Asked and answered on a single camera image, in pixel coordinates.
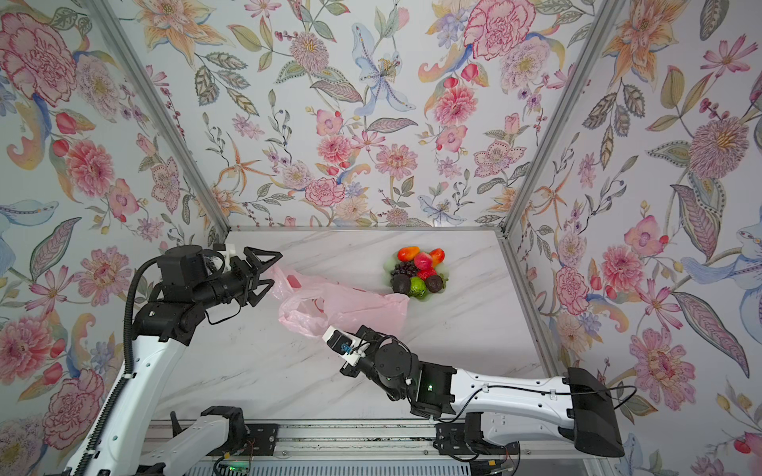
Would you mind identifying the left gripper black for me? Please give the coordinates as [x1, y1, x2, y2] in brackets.
[191, 247, 281, 313]

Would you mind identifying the pink plastic bag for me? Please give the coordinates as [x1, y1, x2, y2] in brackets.
[265, 266, 410, 338]

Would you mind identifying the purple mangosteen green cap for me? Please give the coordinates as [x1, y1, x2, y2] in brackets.
[425, 275, 445, 294]

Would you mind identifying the light green fruit plate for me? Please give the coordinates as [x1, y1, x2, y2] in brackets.
[383, 246, 450, 301]

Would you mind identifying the pink red apple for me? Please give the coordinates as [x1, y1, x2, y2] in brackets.
[413, 252, 434, 271]

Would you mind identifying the red orange tomato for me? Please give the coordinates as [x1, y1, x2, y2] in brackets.
[430, 248, 446, 267]

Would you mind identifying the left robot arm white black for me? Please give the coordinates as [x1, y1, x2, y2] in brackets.
[63, 245, 283, 475]

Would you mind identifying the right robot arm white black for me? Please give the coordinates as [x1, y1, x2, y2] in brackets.
[323, 325, 625, 458]

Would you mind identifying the dark avocado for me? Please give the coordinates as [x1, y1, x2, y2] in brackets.
[390, 274, 412, 296]

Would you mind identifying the dark purple grape bunch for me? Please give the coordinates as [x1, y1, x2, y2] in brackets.
[391, 261, 420, 277]

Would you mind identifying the red strawberry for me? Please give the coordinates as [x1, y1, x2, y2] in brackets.
[417, 268, 438, 281]

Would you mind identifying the orange mango fruit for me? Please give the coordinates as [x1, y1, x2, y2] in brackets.
[397, 246, 420, 262]

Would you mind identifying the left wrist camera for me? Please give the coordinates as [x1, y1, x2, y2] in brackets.
[212, 243, 245, 271]

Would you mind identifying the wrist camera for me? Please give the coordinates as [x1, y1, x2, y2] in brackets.
[323, 326, 367, 367]
[212, 243, 245, 271]

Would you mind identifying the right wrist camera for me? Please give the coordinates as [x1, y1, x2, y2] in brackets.
[323, 326, 367, 367]

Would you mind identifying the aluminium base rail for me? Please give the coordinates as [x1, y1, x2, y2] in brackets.
[142, 417, 608, 462]

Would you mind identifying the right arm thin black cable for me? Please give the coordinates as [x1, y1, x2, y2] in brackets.
[356, 332, 638, 471]

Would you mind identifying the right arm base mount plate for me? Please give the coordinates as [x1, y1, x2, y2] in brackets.
[433, 422, 521, 458]

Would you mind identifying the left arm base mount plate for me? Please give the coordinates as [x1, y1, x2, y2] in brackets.
[226, 424, 280, 457]

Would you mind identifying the left aluminium corner post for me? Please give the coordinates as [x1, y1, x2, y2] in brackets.
[83, 0, 231, 240]

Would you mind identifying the aluminium corner post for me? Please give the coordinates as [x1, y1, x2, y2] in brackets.
[501, 0, 622, 239]
[83, 0, 231, 240]

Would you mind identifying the right aluminium corner post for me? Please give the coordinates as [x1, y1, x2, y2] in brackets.
[501, 0, 622, 239]

